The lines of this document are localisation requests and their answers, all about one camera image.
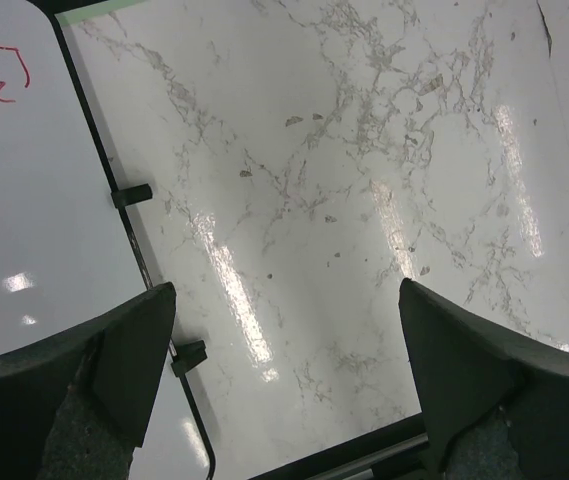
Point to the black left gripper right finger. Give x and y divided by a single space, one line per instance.
495 403

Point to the black board clip lower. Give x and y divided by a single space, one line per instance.
186 357

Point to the black board clip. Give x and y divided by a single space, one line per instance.
131 195
186 357

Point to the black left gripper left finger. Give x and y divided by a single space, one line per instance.
77 404

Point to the white dry-erase board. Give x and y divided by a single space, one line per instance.
67 255

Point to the black board clip upper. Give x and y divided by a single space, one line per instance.
131 195

